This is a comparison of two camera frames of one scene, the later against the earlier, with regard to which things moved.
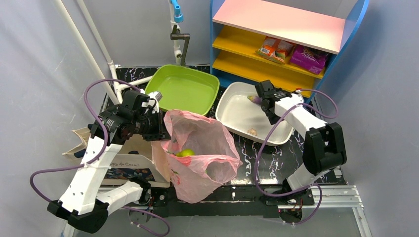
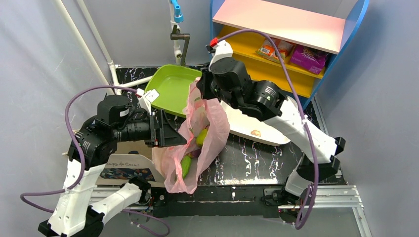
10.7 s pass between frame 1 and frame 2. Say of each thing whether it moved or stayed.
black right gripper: moved
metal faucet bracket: stayed
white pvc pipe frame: stayed
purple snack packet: stayed
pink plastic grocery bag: moved
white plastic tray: stayed
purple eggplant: moved
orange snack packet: stayed
